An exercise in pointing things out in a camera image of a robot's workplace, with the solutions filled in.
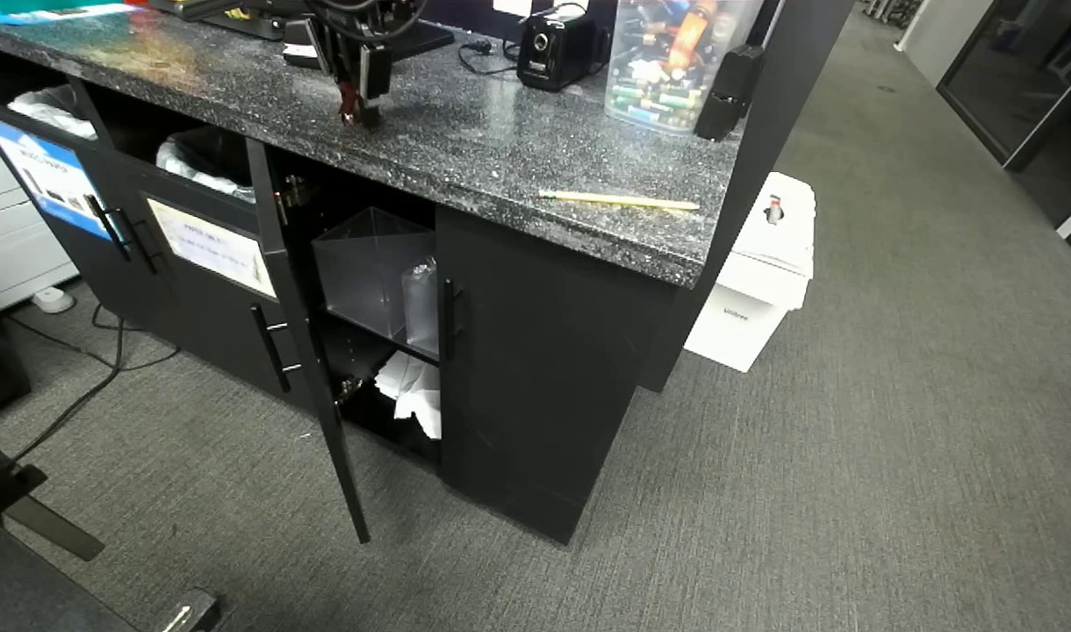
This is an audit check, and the blue and white sign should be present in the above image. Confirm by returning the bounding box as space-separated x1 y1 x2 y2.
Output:
0 112 119 247

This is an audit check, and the clear plastic storage bin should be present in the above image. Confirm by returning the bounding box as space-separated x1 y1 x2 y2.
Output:
310 208 443 362

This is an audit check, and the white filing cabinet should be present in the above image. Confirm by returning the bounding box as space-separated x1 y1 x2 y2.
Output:
0 116 86 318

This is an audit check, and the black handheld device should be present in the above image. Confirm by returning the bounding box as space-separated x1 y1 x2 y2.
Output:
691 46 767 148

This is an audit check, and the teal flat item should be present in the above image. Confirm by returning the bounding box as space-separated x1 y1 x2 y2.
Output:
0 0 150 32

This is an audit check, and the white trash bag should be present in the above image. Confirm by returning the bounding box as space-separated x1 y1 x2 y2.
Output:
6 89 102 148

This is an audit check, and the thin wooden stick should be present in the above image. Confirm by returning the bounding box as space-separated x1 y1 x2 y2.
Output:
535 188 701 219

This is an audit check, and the black metal stand foot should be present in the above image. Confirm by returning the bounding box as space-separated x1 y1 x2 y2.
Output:
0 446 110 567

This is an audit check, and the black bin with white liner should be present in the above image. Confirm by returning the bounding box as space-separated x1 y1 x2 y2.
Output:
155 126 261 208

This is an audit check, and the crumpled white paper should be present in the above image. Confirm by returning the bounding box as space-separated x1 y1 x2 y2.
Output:
371 348 445 446

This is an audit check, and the black cable on counter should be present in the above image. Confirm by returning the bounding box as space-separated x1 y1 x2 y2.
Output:
452 40 526 81

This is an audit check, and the open black cabinet door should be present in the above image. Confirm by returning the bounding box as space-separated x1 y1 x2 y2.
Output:
241 142 376 548

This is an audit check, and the black cabinet with granite top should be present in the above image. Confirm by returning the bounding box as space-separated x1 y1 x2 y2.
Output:
0 0 858 551

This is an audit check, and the white box with lid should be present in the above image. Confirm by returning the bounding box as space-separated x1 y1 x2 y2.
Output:
680 170 818 380

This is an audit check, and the white paper sign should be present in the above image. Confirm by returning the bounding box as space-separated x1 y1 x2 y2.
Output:
149 198 282 302

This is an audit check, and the black flat base plate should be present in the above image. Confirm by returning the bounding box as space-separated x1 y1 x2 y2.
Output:
194 0 459 68

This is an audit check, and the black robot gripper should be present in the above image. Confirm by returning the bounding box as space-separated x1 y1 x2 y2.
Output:
304 0 430 130

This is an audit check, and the black and white stapler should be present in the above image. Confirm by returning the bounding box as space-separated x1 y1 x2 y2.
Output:
282 26 329 71

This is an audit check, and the clear container with colourful items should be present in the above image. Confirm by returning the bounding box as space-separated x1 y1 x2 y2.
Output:
603 0 767 130

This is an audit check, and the silver door handle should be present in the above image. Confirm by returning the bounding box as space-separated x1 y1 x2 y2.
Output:
249 305 310 398

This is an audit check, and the black floor cable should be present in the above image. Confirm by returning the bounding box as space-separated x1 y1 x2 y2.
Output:
0 293 187 471

